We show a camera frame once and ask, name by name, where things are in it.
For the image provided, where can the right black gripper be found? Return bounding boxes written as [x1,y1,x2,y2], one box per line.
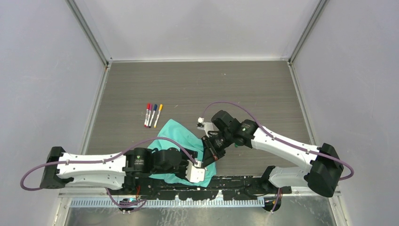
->
[201,129,233,168]

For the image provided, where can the orange-tipped white pen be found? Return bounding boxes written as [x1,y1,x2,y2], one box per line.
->
[153,104,163,128]

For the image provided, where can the black-tipped white pen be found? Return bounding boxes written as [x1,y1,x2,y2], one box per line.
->
[148,104,158,128]

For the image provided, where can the red-tipped white pen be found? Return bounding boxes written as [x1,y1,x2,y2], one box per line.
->
[144,103,152,127]

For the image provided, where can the magenta-tipped white pen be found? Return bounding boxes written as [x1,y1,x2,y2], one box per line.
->
[144,103,152,128]

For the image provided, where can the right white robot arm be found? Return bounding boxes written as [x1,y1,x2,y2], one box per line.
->
[197,110,344,198]

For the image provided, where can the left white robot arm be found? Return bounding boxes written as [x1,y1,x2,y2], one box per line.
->
[40,146,205,194]

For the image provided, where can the teal cloth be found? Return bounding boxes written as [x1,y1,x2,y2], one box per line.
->
[147,119,216,187]

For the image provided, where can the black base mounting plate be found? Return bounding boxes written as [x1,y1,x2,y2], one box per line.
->
[110,176,277,201]

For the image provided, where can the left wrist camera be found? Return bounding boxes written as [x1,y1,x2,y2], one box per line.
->
[186,162,206,183]

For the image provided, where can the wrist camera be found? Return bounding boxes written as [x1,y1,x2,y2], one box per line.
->
[186,162,206,183]
[197,117,215,137]

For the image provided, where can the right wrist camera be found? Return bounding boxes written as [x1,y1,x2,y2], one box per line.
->
[197,117,215,137]

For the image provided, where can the slotted aluminium rail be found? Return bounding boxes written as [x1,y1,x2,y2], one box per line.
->
[70,197,264,208]

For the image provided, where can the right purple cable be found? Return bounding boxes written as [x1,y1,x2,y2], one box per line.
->
[201,101,355,213]

